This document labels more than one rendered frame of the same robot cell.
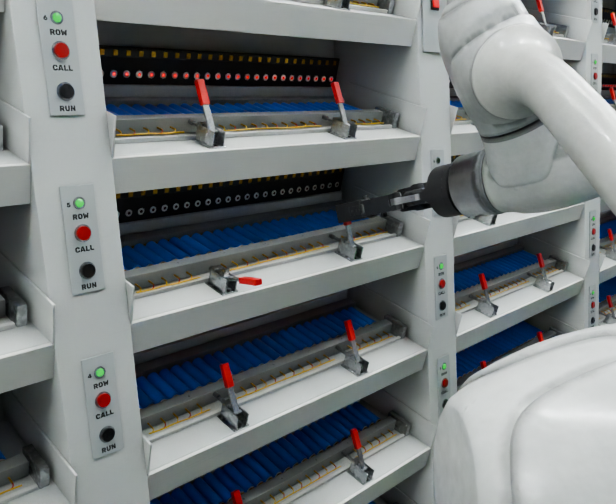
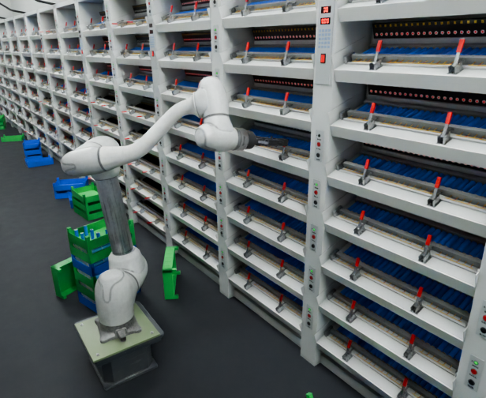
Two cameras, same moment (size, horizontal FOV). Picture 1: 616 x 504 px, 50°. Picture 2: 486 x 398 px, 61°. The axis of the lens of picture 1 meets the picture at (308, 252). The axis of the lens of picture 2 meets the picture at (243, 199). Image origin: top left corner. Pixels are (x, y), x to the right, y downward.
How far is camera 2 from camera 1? 2.19 m
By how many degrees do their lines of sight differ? 93
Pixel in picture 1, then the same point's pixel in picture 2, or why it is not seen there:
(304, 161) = (266, 118)
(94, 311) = not seen: hidden behind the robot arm
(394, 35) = (304, 75)
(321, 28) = (274, 73)
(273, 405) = (256, 189)
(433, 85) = (320, 99)
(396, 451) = (298, 247)
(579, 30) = not seen: outside the picture
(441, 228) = (319, 167)
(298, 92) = not seen: hidden behind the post
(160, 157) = (231, 107)
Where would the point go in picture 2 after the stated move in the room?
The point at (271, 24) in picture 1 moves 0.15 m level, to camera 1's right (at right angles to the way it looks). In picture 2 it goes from (259, 72) to (256, 74)
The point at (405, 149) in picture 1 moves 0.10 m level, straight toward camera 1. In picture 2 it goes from (305, 125) to (281, 124)
